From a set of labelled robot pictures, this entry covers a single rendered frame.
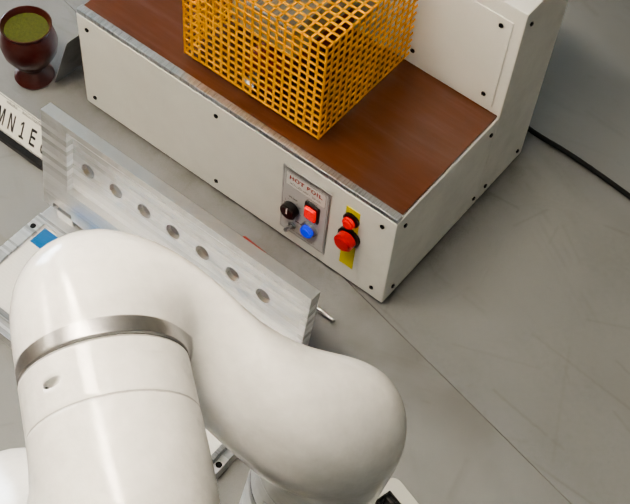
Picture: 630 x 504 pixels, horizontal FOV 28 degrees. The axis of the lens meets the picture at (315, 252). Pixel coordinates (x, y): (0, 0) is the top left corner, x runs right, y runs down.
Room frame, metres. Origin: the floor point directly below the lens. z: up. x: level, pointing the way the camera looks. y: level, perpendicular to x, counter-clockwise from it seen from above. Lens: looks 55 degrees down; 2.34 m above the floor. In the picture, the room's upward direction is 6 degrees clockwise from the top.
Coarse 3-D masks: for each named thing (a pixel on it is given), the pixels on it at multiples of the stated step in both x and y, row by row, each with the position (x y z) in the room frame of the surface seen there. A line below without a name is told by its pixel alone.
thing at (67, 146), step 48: (48, 144) 1.01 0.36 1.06; (96, 144) 0.97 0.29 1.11; (48, 192) 1.00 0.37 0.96; (96, 192) 0.97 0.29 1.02; (144, 192) 0.93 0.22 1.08; (192, 240) 0.89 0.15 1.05; (240, 240) 0.85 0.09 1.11; (240, 288) 0.84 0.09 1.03; (288, 288) 0.80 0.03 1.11; (288, 336) 0.79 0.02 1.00
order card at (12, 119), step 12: (0, 96) 1.16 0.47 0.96; (0, 108) 1.16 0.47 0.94; (12, 108) 1.15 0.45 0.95; (0, 120) 1.15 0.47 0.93; (12, 120) 1.14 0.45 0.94; (24, 120) 1.13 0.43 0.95; (36, 120) 1.13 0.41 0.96; (12, 132) 1.13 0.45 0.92; (24, 132) 1.12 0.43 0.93; (36, 132) 1.12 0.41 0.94; (24, 144) 1.11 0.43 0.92; (36, 144) 1.11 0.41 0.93
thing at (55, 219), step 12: (36, 216) 0.99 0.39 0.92; (48, 216) 0.99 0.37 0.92; (60, 216) 0.99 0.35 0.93; (24, 228) 0.96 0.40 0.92; (36, 228) 0.97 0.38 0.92; (48, 228) 0.97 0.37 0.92; (60, 228) 0.97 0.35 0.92; (72, 228) 0.98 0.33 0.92; (12, 240) 0.94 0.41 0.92; (24, 240) 0.95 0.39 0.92; (0, 252) 0.92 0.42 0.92; (12, 252) 0.93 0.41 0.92; (0, 264) 0.90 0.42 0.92; (0, 324) 0.81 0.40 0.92; (0, 336) 0.80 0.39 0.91; (228, 456) 0.66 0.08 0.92; (216, 468) 0.64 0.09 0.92
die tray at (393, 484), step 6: (390, 480) 0.66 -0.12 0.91; (396, 480) 0.66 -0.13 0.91; (390, 486) 0.65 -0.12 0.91; (396, 486) 0.65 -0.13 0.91; (402, 486) 0.65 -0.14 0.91; (384, 492) 0.64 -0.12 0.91; (396, 492) 0.64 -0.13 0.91; (402, 492) 0.64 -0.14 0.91; (408, 492) 0.65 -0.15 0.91; (402, 498) 0.64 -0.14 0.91; (408, 498) 0.64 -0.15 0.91
